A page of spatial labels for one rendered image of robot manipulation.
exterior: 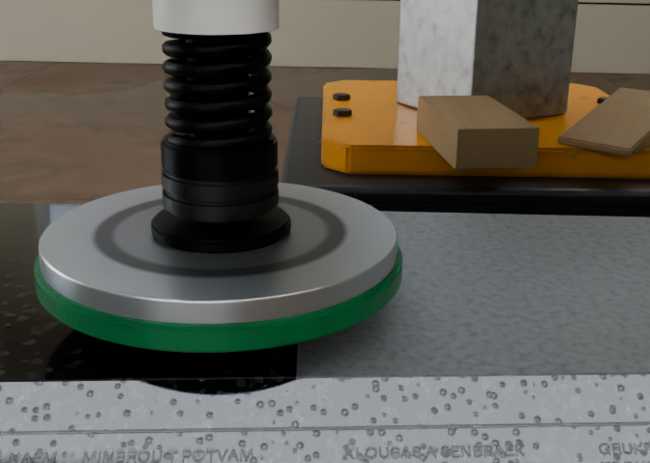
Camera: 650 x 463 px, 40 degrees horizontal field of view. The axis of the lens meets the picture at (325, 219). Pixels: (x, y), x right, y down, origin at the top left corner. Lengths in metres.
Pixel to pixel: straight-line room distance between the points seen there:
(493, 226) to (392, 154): 0.45
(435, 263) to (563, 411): 0.18
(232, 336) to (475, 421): 0.14
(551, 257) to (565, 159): 0.54
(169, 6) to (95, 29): 6.40
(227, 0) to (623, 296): 0.32
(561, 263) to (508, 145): 0.42
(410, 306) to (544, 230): 0.19
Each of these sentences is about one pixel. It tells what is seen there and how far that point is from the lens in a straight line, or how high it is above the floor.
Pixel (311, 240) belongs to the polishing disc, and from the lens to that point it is 0.52.
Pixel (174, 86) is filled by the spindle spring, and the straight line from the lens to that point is 0.50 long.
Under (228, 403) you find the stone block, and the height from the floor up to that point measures 0.82.
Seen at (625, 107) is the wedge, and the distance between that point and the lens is 1.31.
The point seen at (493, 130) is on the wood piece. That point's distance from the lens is 1.06.
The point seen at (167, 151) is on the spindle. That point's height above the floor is 0.94.
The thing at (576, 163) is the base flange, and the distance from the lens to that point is 1.21.
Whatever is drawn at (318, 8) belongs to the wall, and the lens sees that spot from 6.60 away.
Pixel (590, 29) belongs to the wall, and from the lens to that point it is 6.81.
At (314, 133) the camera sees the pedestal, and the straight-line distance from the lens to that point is 1.39.
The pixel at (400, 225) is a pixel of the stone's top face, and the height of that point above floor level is 0.83.
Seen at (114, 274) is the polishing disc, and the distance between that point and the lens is 0.48.
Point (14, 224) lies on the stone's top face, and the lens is 0.75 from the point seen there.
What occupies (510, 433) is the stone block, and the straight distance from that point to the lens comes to 0.50.
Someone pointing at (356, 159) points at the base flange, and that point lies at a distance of 1.16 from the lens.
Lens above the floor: 1.06
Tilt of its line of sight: 19 degrees down
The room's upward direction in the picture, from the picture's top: 1 degrees clockwise
